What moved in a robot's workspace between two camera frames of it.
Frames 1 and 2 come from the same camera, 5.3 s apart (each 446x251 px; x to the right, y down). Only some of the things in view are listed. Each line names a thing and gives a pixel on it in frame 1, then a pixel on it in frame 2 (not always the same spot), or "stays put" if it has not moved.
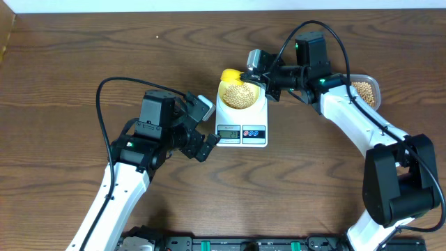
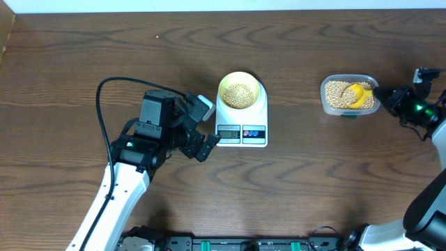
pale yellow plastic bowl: (237, 95) stays put
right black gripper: (270, 92) → (395, 103)
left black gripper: (190, 148) stays put
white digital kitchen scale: (245, 127) stays put
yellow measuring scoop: (231, 76) → (362, 95)
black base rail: (143, 238) stays put
